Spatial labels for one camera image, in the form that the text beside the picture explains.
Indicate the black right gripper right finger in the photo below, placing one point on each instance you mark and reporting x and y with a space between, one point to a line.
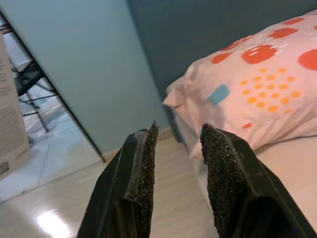
237 186

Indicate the white blue lettered book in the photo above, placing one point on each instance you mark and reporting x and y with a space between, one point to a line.
12 124

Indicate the orange dotted pink pillow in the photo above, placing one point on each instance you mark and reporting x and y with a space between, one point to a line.
260 86

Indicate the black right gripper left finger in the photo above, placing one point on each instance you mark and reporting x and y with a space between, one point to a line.
119 186

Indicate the cream sheeted bed mattress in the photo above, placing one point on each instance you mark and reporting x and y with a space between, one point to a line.
284 168

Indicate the black metal folding chair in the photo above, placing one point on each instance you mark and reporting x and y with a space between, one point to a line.
32 77

